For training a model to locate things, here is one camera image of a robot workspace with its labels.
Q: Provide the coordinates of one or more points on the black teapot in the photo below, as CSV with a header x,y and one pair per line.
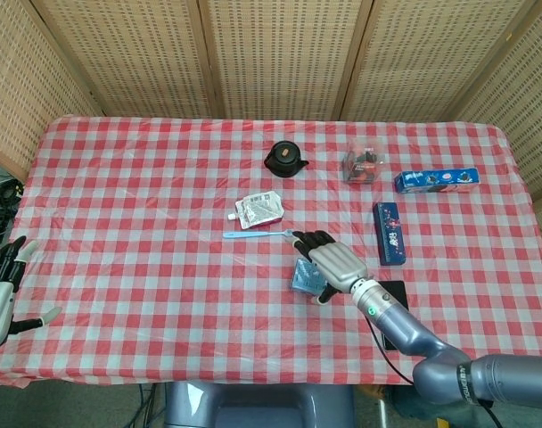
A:
x,y
284,160

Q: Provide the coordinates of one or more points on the long dark blue box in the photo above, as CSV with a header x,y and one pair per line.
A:
x,y
390,234

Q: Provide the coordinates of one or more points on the woven folding screen panel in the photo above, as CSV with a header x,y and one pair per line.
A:
x,y
21,89
431,58
280,58
142,53
520,111

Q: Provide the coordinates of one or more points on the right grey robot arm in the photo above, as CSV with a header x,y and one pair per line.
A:
x,y
400,325

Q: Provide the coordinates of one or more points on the clear plastic snack box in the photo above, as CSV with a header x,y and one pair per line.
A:
x,y
362,165

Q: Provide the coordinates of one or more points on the red white checkered tablecloth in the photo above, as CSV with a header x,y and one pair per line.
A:
x,y
142,267

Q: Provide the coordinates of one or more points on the red white spout pouch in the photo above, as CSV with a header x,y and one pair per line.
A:
x,y
260,207

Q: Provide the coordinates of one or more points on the light blue toothbrush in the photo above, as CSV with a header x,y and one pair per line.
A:
x,y
253,234

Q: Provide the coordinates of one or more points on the black smartphone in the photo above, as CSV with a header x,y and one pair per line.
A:
x,y
398,292

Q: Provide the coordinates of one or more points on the small blue speaker box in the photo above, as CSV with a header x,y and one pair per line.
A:
x,y
304,276

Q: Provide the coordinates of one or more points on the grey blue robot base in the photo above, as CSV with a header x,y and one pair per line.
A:
x,y
253,410

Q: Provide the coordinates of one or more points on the blue cookie package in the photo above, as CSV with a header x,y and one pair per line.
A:
x,y
436,180

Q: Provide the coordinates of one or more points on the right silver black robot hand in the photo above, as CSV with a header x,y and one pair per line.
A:
x,y
338,263

